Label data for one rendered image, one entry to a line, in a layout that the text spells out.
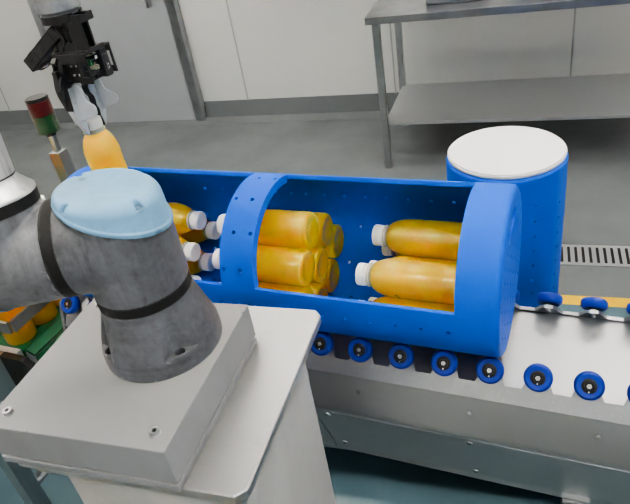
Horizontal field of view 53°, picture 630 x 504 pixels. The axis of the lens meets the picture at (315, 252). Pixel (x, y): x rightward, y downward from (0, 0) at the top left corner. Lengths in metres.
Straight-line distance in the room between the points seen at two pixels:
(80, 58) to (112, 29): 4.09
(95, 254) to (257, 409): 0.28
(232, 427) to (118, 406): 0.14
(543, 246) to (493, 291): 0.69
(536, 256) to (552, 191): 0.17
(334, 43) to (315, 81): 0.32
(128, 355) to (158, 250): 0.14
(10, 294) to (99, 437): 0.18
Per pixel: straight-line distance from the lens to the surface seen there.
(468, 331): 0.98
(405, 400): 1.15
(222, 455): 0.77
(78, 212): 0.69
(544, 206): 1.55
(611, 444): 1.13
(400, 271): 1.03
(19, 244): 0.74
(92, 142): 1.26
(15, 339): 1.53
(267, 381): 0.84
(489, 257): 0.94
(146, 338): 0.76
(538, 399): 1.10
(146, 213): 0.69
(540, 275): 1.66
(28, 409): 0.84
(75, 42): 1.19
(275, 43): 4.75
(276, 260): 1.11
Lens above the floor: 1.72
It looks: 33 degrees down
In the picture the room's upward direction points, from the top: 10 degrees counter-clockwise
